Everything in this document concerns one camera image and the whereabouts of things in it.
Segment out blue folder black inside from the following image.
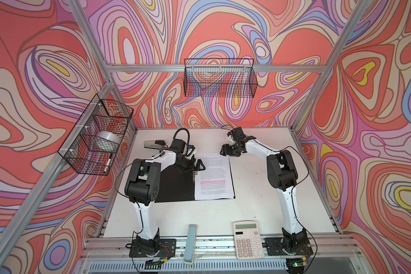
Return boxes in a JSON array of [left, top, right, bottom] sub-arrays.
[[155, 155, 236, 203]]

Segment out printed paper sheet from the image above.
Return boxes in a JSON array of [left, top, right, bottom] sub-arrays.
[[195, 153, 235, 200]]

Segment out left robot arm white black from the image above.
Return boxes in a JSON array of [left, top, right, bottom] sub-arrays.
[[124, 146, 206, 245]]

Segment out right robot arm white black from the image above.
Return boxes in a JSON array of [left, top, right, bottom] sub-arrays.
[[220, 128, 314, 256]]

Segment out grey black stapler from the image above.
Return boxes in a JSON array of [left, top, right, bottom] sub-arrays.
[[143, 140, 167, 150]]

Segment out marker pen in basket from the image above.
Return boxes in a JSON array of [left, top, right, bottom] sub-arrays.
[[102, 158, 112, 174]]

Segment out light blue eraser bar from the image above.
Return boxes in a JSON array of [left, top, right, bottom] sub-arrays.
[[183, 224, 198, 265]]

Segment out grey tape roll in basket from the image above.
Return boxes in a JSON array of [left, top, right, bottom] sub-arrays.
[[94, 131, 121, 145]]

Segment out pink white calculator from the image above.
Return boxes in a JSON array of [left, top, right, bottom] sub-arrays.
[[233, 221, 264, 260]]

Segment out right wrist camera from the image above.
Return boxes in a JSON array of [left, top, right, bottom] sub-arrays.
[[227, 127, 246, 142]]

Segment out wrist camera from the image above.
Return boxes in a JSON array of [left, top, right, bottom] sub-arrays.
[[170, 139, 196, 157], [227, 127, 246, 142]]

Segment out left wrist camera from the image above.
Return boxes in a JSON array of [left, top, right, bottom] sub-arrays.
[[170, 139, 196, 157]]

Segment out black wire basket back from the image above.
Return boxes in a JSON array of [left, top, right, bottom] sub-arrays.
[[183, 57, 258, 98]]

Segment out black wire basket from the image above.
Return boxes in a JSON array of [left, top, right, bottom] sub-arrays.
[[183, 57, 258, 98], [58, 95, 134, 176]]

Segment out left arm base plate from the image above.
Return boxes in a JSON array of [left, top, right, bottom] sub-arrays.
[[126, 238, 177, 259]]

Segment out black wire basket left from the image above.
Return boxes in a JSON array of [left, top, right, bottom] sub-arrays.
[[58, 95, 134, 176]]

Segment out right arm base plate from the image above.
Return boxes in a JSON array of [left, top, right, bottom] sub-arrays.
[[264, 237, 314, 257]]

